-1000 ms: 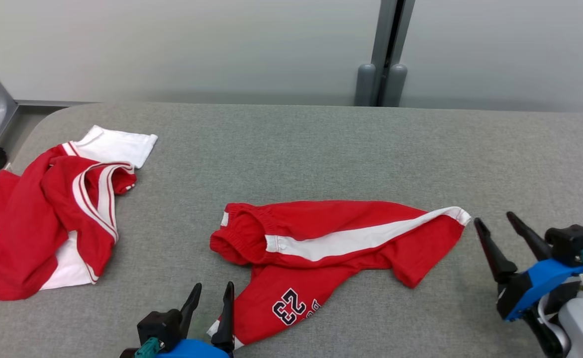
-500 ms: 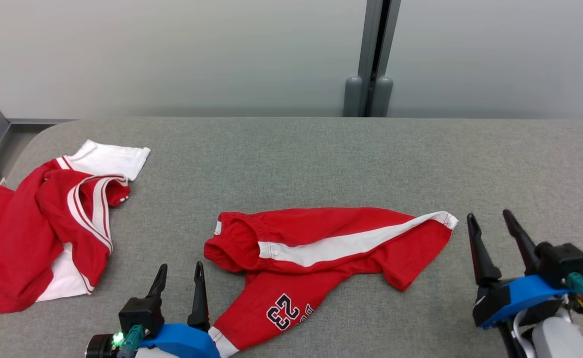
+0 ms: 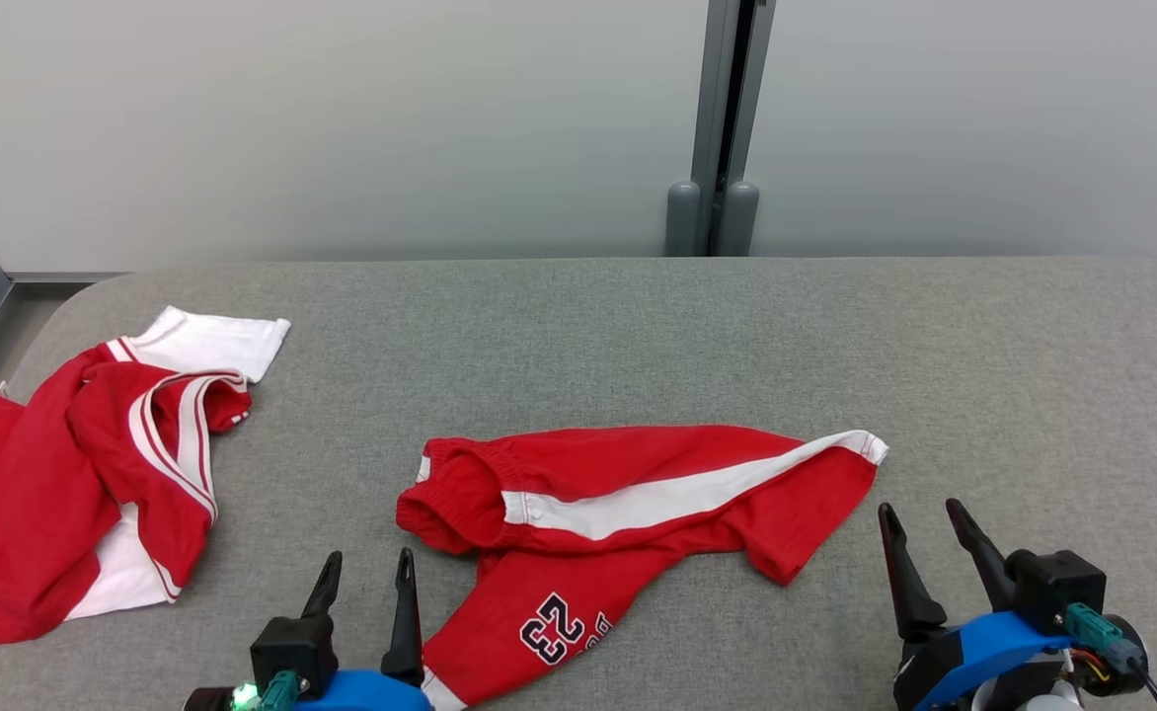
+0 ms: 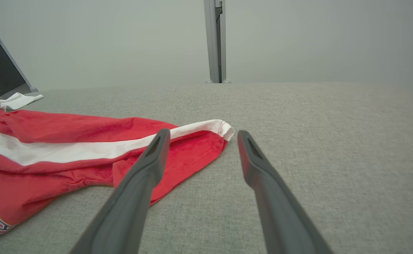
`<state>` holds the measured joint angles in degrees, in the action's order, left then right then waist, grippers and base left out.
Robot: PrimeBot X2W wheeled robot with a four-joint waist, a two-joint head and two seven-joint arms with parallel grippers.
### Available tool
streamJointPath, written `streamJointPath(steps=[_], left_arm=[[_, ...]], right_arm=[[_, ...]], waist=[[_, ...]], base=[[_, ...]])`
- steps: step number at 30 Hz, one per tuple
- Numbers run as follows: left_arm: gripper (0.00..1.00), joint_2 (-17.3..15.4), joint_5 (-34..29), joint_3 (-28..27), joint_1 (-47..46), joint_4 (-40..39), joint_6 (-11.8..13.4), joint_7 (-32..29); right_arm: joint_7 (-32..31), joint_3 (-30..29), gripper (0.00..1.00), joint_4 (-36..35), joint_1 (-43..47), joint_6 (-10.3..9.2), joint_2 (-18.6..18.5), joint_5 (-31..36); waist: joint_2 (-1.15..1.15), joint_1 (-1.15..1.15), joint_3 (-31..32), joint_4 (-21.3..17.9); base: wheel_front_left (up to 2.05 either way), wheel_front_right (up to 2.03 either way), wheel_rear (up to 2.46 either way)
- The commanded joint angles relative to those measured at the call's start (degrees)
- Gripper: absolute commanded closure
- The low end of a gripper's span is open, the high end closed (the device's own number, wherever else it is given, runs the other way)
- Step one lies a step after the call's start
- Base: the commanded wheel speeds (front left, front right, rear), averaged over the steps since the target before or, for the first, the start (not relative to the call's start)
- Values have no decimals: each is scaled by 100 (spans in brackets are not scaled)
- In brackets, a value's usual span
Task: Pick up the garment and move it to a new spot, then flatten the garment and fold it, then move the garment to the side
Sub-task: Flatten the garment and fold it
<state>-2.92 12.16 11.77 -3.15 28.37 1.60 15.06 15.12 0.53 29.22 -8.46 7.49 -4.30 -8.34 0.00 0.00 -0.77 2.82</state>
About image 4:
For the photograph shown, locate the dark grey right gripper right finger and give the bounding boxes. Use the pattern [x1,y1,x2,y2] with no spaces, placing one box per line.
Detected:
[237,130,334,254]

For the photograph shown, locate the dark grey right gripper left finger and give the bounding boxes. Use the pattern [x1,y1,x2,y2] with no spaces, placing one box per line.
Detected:
[69,128,171,254]

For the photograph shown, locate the red and white jersey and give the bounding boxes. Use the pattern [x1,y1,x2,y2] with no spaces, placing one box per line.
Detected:
[0,92,235,241]

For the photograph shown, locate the grey metal partition post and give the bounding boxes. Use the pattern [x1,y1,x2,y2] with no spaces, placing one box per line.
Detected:
[203,0,232,84]

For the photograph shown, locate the dark cabinet with cables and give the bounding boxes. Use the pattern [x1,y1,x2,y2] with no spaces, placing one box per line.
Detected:
[0,9,38,93]

